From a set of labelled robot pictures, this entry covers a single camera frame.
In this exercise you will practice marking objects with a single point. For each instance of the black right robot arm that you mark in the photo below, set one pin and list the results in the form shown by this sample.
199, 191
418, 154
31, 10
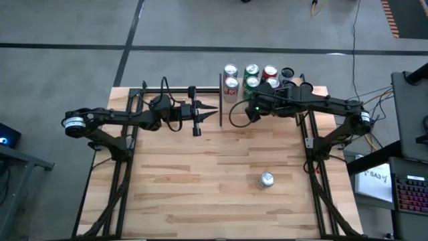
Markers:
334, 103

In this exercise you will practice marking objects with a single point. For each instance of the wooden shelf with black frame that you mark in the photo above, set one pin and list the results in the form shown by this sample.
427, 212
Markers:
234, 112

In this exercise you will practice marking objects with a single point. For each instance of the silver Diet Coke can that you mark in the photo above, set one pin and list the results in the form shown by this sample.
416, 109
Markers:
230, 91
266, 180
230, 70

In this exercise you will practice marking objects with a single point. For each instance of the black mat with orange stripes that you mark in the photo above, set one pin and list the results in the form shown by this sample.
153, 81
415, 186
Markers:
411, 16

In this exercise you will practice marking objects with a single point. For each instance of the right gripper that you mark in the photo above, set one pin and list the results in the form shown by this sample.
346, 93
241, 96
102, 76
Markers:
267, 100

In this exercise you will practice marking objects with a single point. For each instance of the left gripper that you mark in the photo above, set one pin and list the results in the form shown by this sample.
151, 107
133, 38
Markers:
190, 112

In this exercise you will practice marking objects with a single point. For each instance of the green Sprite can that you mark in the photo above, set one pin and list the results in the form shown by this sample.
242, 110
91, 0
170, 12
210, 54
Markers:
251, 83
251, 69

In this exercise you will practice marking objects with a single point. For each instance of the black computer keyboard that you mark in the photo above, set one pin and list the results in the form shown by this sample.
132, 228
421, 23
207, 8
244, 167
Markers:
411, 194

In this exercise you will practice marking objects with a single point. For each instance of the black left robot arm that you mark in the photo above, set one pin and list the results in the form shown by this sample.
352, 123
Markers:
110, 117

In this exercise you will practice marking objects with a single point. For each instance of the black metal table frame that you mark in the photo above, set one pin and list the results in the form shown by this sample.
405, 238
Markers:
184, 90

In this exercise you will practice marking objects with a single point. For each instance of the black device with blue light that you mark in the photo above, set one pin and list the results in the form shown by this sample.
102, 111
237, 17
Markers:
8, 135

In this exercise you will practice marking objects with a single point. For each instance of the grey computer desk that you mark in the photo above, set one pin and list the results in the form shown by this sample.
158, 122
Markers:
411, 117

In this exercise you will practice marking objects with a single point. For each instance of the grey metal table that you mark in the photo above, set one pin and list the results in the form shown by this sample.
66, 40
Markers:
20, 160

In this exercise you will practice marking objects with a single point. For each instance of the red Fanta strawberry can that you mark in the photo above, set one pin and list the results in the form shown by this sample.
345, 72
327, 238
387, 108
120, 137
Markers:
269, 71
274, 82

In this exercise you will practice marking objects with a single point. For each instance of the white corner bracket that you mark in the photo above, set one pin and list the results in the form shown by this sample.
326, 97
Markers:
309, 143

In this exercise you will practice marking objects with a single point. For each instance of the white SA3 label sheet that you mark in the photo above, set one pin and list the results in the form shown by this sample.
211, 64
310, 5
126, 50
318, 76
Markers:
372, 182

